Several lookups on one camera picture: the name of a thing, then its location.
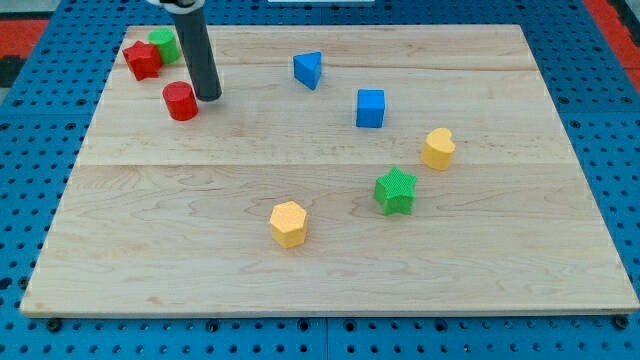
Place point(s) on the red star block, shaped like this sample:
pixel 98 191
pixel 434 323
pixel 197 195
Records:
pixel 143 59

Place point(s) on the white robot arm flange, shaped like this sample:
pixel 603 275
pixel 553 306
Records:
pixel 178 7

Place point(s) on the green star block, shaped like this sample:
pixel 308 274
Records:
pixel 395 192

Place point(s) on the light wooden board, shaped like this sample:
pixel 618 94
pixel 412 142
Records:
pixel 168 219

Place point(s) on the yellow hexagon block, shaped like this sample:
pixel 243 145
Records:
pixel 288 224

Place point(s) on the blue cube block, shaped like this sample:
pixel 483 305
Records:
pixel 371 106

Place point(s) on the blue triangle block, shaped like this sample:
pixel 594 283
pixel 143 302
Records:
pixel 308 69

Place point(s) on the yellow heart block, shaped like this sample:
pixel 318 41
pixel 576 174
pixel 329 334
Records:
pixel 438 149

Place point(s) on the red cylinder block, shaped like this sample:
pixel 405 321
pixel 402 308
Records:
pixel 180 101

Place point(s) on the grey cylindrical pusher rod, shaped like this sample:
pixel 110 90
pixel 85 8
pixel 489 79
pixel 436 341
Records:
pixel 198 54

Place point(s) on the green cylinder block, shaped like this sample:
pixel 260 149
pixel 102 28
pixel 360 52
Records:
pixel 165 41

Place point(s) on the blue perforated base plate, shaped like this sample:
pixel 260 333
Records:
pixel 48 110

